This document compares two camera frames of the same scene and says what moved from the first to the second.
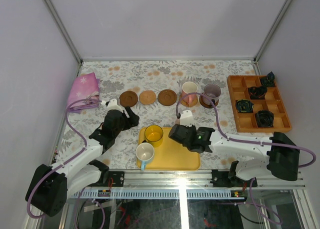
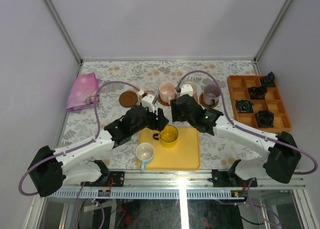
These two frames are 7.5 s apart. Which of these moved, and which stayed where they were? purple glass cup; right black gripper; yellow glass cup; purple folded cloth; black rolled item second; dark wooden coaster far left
Moved: right black gripper; yellow glass cup
Stayed: black rolled item second; dark wooden coaster far left; purple glass cup; purple folded cloth
